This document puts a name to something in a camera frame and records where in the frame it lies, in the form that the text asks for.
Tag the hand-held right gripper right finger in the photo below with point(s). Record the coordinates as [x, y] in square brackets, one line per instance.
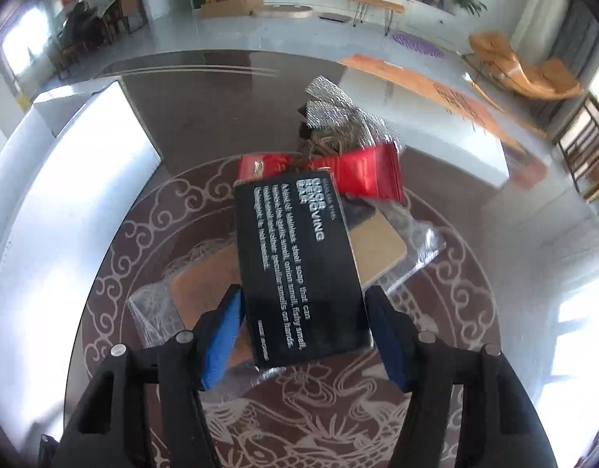
[387, 336]

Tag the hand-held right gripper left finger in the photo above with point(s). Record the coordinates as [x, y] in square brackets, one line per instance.
[221, 336]

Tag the brown phone case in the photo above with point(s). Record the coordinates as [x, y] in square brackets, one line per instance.
[202, 282]

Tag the black printed box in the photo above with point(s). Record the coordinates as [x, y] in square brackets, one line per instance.
[299, 273]

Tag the shiny red packet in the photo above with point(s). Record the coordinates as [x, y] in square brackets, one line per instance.
[363, 170]

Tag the red printed packet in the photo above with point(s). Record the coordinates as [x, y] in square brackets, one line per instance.
[260, 165]

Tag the white cardboard box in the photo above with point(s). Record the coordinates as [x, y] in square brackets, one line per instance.
[75, 165]

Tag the silver rhinestone bow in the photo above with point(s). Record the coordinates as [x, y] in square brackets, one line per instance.
[328, 107]

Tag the white flat box orange top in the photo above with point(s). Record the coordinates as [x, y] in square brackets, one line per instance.
[426, 112]

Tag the wooden slatted chair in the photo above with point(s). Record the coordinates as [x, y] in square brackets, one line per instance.
[589, 146]

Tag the purple floor mat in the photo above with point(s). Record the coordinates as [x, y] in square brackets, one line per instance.
[417, 44]

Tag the orange rocking chair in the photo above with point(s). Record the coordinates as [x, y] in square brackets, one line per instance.
[519, 68]

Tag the dark floor scale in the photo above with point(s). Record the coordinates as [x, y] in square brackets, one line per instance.
[334, 17]

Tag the brown cardboard box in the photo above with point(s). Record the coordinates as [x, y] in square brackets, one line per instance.
[231, 7]

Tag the round wooden platform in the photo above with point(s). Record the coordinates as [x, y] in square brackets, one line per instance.
[285, 11]

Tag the wooden bench black legs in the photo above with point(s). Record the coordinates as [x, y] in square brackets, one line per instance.
[375, 4]

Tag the wooden dining chair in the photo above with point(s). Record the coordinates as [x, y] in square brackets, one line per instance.
[131, 7]

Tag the dining table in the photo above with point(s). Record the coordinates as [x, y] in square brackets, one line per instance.
[109, 9]

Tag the grey curtain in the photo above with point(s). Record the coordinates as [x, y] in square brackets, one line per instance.
[567, 34]

